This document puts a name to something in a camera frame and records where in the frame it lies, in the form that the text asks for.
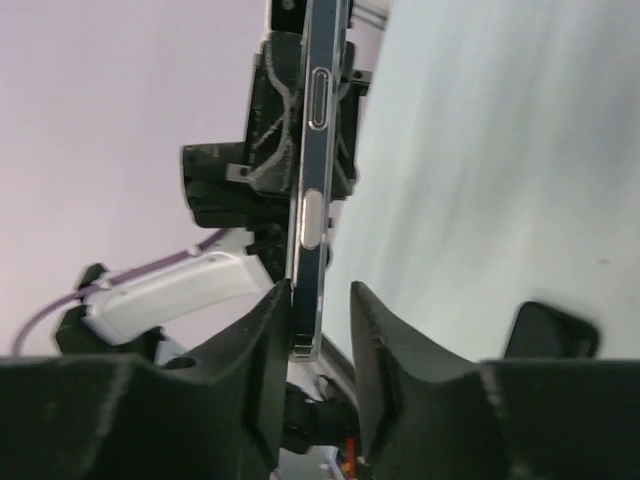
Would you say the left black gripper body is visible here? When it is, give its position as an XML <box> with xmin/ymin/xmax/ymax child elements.
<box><xmin>182</xmin><ymin>32</ymin><xmax>303</xmax><ymax>280</ymax></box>

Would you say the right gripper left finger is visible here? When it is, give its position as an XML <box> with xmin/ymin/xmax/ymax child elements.
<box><xmin>1</xmin><ymin>281</ymin><xmax>291</xmax><ymax>479</ymax></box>

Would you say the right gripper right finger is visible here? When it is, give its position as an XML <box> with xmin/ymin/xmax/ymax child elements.
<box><xmin>350</xmin><ymin>282</ymin><xmax>639</xmax><ymax>479</ymax></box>

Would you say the phone from clear case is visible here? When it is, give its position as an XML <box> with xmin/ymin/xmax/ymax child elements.
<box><xmin>287</xmin><ymin>1</ymin><xmax>350</xmax><ymax>362</ymax></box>

